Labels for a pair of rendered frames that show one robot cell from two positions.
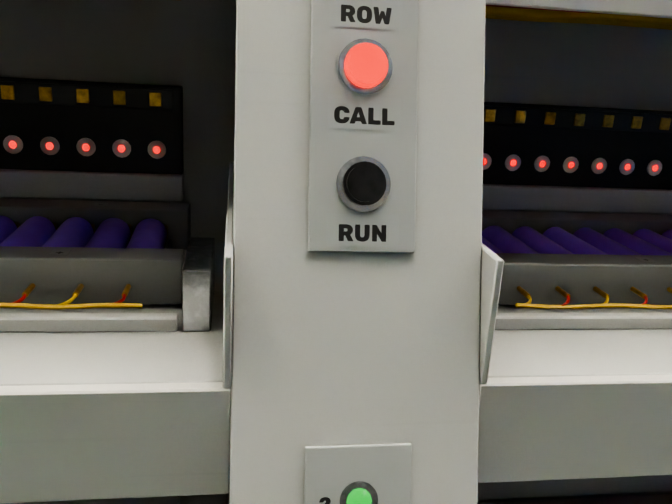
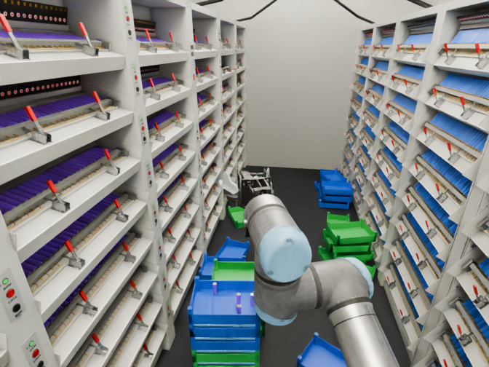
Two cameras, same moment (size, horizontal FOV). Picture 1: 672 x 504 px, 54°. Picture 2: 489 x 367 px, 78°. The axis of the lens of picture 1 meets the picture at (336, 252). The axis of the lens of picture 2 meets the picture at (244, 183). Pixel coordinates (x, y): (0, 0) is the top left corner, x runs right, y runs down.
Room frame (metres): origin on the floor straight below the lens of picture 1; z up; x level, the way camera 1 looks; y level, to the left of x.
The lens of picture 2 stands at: (-0.40, 0.32, 1.54)
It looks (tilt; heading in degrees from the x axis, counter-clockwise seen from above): 24 degrees down; 288
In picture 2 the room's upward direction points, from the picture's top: straight up
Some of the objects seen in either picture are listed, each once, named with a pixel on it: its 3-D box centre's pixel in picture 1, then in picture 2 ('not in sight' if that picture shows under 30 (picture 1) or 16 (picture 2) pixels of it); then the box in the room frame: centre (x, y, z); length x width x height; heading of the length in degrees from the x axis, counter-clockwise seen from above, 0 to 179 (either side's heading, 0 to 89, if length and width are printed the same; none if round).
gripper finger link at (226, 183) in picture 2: not in sight; (227, 181); (-0.14, -0.35, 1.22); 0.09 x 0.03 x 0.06; 151
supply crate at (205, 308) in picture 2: not in sight; (225, 298); (-0.02, -0.62, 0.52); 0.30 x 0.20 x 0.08; 17
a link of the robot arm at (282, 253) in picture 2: not in sight; (278, 242); (-0.32, -0.15, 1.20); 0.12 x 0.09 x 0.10; 120
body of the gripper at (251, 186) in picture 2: not in sight; (256, 195); (-0.24, -0.30, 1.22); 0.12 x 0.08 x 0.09; 120
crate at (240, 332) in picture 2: not in sight; (225, 312); (-0.02, -0.62, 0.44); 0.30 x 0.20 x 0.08; 17
